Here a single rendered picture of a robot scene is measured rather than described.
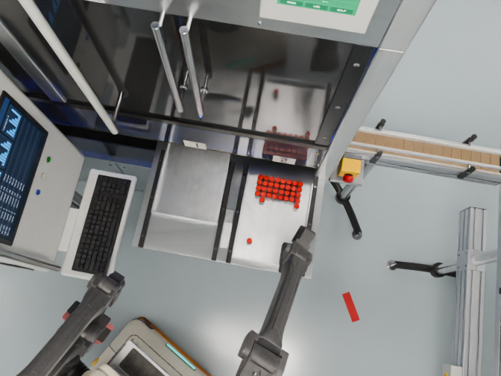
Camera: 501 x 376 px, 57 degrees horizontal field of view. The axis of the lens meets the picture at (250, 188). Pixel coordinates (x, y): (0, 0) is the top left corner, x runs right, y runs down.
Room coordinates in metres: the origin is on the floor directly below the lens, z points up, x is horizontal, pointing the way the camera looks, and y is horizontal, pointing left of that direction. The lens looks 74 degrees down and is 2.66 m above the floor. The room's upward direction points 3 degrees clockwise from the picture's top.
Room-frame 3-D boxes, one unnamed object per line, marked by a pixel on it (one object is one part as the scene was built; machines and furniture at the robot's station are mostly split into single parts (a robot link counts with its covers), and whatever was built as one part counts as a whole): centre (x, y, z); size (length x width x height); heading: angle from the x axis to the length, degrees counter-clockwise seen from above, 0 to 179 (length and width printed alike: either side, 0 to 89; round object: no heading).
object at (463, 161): (0.69, -0.67, 0.92); 0.69 x 0.16 x 0.16; 83
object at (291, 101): (0.61, -0.04, 1.51); 0.43 x 0.01 x 0.59; 83
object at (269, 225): (0.38, -0.09, 0.90); 0.34 x 0.26 x 0.04; 172
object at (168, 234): (0.45, 0.07, 0.87); 0.70 x 0.48 x 0.02; 83
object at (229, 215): (0.33, 0.08, 0.91); 0.14 x 0.03 x 0.06; 173
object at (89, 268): (0.34, 0.59, 0.82); 0.40 x 0.14 x 0.02; 173
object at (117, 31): (0.66, 0.41, 1.51); 0.47 x 0.01 x 0.59; 83
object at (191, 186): (0.54, 0.23, 0.90); 0.34 x 0.26 x 0.04; 173
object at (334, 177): (0.62, -0.39, 0.87); 0.14 x 0.13 x 0.02; 173
